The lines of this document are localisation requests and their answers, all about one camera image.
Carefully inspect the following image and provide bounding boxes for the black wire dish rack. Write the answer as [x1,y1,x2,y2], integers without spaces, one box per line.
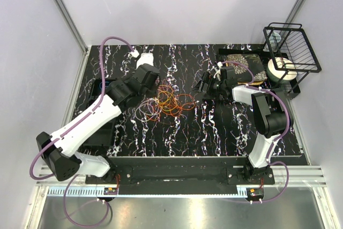
[263,22,322,99]

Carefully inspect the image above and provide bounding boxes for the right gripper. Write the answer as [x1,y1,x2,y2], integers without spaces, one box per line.
[191,72,226,101]

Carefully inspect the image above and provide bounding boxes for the glass cup in rack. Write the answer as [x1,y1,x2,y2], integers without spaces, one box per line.
[269,32,282,52]

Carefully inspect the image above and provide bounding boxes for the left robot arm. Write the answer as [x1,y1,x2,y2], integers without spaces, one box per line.
[36,63,160,184]

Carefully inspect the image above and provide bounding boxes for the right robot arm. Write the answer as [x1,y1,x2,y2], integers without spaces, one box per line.
[193,67,294,184]

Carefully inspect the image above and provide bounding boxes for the yellow thin cable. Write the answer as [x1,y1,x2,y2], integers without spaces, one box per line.
[156,85,177,116]

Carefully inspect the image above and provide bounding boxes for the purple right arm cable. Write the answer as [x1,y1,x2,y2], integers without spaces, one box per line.
[217,60,292,164]

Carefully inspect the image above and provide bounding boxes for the orange thin cable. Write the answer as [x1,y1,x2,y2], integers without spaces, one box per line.
[150,93,200,127]

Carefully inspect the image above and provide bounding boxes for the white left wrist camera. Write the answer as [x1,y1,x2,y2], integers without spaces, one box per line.
[130,50,154,68]

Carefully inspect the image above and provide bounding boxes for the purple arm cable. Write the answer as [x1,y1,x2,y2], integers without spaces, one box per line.
[28,36,139,181]
[217,60,292,164]

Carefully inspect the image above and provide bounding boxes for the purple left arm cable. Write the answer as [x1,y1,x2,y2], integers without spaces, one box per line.
[28,36,139,181]

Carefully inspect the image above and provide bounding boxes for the black three-compartment tray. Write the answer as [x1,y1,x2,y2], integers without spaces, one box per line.
[81,78,118,148]

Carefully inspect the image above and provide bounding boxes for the white round bowl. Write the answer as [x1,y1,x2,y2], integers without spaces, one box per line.
[266,57,297,83]

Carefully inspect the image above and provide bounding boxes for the floral patterned box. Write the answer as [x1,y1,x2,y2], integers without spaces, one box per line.
[223,54,267,85]

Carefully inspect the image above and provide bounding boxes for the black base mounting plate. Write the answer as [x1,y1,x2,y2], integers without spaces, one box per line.
[86,166,275,196]

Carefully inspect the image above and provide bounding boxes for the white thin cable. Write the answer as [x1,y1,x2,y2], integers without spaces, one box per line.
[135,99,161,122]

